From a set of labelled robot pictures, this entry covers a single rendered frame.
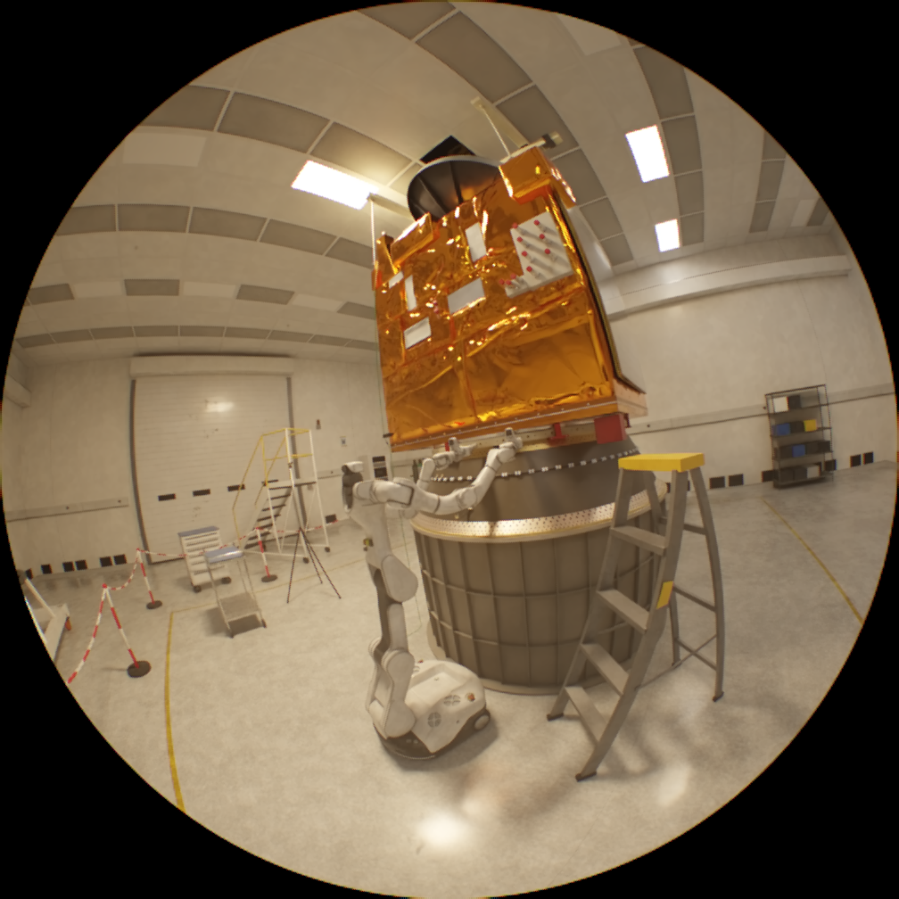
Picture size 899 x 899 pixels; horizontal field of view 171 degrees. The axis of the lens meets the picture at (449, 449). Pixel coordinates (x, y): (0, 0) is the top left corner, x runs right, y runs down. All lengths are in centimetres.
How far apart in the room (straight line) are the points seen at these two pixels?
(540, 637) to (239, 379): 883
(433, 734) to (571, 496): 151
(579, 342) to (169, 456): 852
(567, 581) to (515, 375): 124
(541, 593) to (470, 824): 136
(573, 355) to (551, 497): 79
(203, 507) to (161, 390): 325
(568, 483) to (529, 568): 53
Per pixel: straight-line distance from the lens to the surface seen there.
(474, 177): 302
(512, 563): 176
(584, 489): 179
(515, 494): 175
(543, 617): 191
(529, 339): 181
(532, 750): 196
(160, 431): 877
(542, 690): 224
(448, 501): 122
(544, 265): 189
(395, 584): 137
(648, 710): 216
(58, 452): 975
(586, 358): 165
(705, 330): 742
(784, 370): 773
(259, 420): 893
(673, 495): 115
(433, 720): 179
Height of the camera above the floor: 165
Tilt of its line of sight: 1 degrees up
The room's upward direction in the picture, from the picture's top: 8 degrees counter-clockwise
